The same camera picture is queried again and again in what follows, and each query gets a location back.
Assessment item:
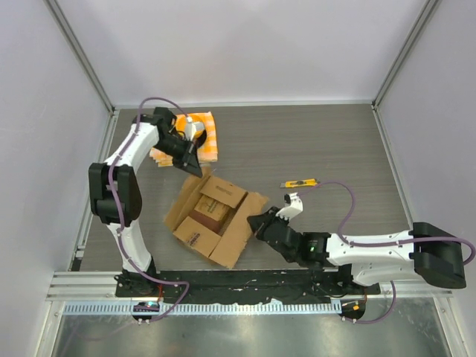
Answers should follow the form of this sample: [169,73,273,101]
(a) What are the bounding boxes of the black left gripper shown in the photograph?
[152,135,202,178]

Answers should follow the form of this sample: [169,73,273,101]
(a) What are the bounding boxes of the brown cardboard express box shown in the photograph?
[164,167,268,269]

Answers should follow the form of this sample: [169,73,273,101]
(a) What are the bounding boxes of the yellow utility knife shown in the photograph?
[280,178,319,189]

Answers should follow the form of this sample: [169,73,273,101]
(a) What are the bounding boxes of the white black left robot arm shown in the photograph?
[88,107,207,297]

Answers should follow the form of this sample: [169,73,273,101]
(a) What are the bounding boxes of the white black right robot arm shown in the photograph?
[247,207,466,294]

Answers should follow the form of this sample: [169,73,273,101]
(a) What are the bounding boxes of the small brown inner box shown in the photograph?
[189,195,230,234]

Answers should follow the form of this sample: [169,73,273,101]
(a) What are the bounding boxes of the orange checkered cloth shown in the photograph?
[149,112,219,167]

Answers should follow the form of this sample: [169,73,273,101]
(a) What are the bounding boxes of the orange bowl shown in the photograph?
[189,115,205,138]

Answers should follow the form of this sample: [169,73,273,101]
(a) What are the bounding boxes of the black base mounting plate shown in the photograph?
[114,268,381,305]

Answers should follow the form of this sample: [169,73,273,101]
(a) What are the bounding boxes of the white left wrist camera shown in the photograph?
[184,116,198,141]

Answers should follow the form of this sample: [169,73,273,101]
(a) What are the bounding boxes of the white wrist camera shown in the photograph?
[184,116,198,141]
[276,193,303,221]

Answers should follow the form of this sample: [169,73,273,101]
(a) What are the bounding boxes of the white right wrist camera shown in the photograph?
[276,193,303,221]

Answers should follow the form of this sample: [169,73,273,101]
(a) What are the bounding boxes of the white slotted cable duct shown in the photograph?
[63,300,341,316]

